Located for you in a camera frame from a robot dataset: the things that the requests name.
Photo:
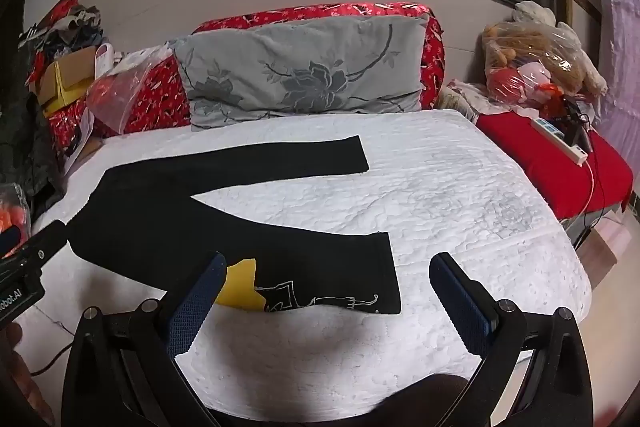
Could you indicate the clear plastic bag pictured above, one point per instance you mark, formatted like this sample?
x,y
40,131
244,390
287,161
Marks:
x,y
125,97

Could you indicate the red floral quilt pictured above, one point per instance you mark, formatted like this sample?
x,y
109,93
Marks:
x,y
310,14

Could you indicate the dark cloth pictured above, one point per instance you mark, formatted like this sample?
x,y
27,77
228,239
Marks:
x,y
25,147

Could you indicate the brown cardboard box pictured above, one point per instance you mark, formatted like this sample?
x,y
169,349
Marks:
x,y
70,64

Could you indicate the grey floral pillow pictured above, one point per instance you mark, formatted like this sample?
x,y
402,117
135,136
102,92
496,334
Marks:
x,y
300,57

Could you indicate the black pants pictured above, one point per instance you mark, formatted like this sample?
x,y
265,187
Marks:
x,y
150,217

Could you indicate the person's left hand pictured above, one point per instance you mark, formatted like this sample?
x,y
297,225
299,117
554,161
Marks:
x,y
20,382

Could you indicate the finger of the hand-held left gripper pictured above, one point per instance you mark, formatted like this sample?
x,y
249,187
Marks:
x,y
47,242

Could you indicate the pile of clothes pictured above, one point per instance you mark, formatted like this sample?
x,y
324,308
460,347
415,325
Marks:
x,y
75,24

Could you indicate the plastic bag of plush toys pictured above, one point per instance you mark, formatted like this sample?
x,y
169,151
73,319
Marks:
x,y
540,57

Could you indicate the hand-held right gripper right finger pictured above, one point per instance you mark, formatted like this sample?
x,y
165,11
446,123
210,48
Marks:
x,y
462,307

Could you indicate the purple curtain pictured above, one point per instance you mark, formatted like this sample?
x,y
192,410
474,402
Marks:
x,y
622,82

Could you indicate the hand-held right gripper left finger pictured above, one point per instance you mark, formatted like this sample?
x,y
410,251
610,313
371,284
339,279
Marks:
x,y
197,302

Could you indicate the bag of orange items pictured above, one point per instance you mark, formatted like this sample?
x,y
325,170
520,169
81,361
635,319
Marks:
x,y
12,212

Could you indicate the white power strip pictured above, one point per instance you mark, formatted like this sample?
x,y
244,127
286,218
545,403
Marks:
x,y
557,139

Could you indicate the yellow box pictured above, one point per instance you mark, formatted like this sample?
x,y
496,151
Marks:
x,y
67,94

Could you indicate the white quilted bed cover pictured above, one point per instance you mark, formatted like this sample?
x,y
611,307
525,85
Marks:
x,y
450,187

